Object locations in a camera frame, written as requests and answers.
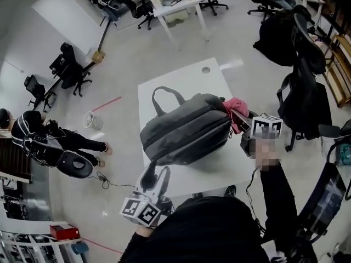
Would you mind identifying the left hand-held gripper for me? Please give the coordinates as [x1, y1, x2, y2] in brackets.
[120, 161, 173, 228]

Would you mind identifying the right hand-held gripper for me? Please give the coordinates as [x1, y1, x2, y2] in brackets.
[231, 109, 283, 158]

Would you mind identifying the pink cloth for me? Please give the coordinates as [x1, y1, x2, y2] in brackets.
[222, 96, 250, 135]

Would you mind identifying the gray backpack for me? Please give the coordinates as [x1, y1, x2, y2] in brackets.
[139, 85, 234, 167]

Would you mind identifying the person's left forearm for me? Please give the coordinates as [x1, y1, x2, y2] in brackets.
[117, 225, 156, 263]

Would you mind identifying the person's right forearm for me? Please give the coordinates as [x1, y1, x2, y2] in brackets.
[254, 138, 299, 256]

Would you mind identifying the person's black-clothed torso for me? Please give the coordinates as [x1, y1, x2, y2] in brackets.
[128, 196, 272, 263]

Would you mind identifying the white table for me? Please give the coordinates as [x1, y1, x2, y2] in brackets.
[137, 57, 256, 199]

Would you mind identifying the black equipment pack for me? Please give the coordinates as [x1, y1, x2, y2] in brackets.
[22, 134, 94, 179]

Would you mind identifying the black jacket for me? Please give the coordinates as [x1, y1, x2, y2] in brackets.
[252, 13, 300, 67]

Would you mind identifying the clear plastic bucket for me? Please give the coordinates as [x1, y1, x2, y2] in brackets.
[82, 110, 104, 132]

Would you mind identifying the blue cup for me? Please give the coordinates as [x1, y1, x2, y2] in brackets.
[71, 242, 89, 255]

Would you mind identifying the wooden rack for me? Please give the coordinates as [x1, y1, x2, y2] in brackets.
[322, 33, 351, 108]

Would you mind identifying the red box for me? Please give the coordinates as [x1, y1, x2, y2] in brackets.
[49, 223, 81, 241]

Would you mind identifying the black monitor screen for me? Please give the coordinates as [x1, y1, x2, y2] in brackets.
[297, 161, 347, 237]

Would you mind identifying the white cluttered desk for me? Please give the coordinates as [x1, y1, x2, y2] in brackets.
[146, 0, 211, 52]

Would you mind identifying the small cardboard box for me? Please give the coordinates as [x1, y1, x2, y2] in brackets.
[91, 50, 107, 65]

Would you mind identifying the dark wooden slatted panel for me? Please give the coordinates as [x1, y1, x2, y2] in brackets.
[0, 131, 33, 185]

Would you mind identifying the white metal storage rack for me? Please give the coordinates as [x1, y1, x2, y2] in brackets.
[0, 220, 84, 263]

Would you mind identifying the black power adapter cable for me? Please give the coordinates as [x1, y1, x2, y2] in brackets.
[88, 170, 137, 191]

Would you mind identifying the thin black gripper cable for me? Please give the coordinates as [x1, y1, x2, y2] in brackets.
[245, 165, 263, 231]

